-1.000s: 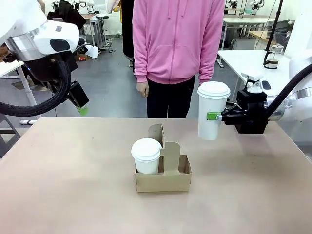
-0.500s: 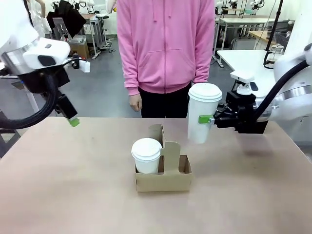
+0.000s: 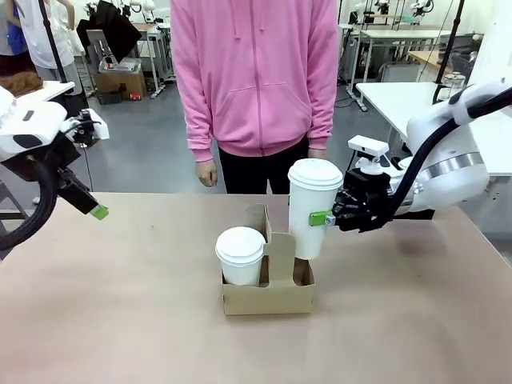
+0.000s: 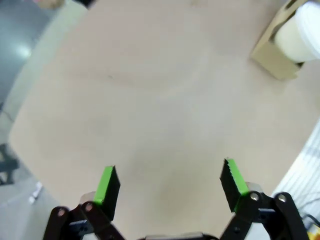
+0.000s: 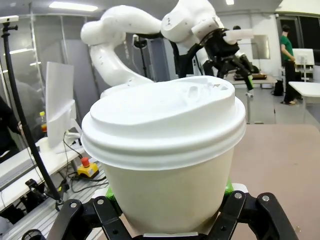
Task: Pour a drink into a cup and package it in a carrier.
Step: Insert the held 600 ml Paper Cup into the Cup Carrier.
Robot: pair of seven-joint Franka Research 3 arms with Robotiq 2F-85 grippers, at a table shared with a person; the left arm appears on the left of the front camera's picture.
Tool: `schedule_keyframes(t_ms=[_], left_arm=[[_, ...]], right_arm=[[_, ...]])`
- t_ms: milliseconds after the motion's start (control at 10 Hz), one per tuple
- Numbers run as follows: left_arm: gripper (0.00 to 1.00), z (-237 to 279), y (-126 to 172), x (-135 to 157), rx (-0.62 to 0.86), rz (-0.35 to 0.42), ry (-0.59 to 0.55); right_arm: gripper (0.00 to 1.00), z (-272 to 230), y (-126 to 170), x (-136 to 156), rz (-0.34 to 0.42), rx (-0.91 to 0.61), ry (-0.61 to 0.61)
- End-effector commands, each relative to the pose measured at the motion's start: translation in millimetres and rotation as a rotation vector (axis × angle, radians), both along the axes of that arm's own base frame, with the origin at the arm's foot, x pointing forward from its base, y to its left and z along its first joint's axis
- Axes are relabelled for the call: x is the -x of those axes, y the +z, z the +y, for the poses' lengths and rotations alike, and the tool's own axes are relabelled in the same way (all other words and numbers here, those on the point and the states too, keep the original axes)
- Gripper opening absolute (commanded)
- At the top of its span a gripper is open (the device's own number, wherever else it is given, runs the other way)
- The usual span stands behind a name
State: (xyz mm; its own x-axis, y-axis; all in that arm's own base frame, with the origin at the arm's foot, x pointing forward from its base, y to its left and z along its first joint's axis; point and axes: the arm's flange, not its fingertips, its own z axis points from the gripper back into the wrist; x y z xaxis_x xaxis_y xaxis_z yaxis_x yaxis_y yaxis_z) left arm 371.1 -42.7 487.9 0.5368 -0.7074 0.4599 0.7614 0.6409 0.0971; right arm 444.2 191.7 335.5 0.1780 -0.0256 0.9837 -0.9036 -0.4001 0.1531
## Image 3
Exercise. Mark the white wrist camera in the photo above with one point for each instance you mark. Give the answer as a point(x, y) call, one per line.
point(98, 126)
point(368, 147)

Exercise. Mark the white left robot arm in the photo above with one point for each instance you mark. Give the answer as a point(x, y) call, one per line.
point(28, 120)

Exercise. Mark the brown cardboard cup carrier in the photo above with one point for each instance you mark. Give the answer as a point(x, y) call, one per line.
point(266, 298)

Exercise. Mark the bystander in blue top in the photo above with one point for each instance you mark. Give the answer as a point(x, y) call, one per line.
point(10, 28)

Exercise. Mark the bystander in white shirt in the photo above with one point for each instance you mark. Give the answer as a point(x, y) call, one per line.
point(44, 32)

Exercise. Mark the pink zip hoodie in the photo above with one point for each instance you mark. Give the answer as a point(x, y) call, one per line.
point(256, 80)

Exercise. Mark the person's right forearm pink sleeve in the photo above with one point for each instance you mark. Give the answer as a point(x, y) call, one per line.
point(200, 128)

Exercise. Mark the black stand pole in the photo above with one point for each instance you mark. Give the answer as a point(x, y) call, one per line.
point(54, 44)
point(452, 40)

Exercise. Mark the metal legged desk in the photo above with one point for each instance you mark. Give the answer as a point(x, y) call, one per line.
point(158, 48)

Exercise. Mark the brown cardboard box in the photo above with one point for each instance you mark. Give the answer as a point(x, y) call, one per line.
point(120, 86)

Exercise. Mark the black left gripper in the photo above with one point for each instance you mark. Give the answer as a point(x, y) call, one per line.
point(64, 154)

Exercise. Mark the clear glass jar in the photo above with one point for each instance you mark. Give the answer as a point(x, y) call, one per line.
point(454, 84)

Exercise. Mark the white framed lab table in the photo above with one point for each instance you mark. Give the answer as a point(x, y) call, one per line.
point(384, 36)

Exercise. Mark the person's right hand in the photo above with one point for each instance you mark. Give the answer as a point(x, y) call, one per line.
point(206, 174)

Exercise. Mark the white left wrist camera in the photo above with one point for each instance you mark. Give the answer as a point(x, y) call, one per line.
point(98, 126)

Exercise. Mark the person's left forearm pink sleeve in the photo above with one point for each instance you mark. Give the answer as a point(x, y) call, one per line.
point(322, 120)

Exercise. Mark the brown fuzzy object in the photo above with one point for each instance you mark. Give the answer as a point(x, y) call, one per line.
point(20, 83)

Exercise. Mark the black trousers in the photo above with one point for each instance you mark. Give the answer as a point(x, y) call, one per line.
point(248, 172)

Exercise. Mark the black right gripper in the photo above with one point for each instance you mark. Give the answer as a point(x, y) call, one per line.
point(372, 200)

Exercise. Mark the black hanging cloth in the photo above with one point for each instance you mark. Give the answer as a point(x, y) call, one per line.
point(110, 30)

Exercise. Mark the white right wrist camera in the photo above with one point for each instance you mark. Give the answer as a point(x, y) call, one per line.
point(368, 147)

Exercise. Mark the large white table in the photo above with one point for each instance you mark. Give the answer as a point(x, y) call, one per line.
point(400, 104)

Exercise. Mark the grey cabinet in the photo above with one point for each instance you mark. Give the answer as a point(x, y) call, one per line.
point(400, 73)

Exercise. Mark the grey tray with red item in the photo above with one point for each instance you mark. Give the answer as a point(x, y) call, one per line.
point(118, 65)

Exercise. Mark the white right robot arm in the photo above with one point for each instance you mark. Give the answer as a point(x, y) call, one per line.
point(452, 168)

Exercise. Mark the white plastic cup lid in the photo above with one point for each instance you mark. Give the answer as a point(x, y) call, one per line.
point(315, 172)
point(240, 242)

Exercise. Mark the wooden top table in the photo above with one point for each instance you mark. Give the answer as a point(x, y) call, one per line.
point(430, 56)

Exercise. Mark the tall white paper cup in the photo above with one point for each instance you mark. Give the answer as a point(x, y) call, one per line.
point(306, 224)

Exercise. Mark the person's left hand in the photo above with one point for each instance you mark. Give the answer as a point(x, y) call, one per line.
point(317, 154)

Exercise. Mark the small white side table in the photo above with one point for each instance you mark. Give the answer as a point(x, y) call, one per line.
point(56, 90)

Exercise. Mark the short white paper cup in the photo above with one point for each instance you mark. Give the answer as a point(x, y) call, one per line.
point(240, 272)

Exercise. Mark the small red floor object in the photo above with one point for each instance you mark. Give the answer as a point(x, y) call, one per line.
point(136, 97)

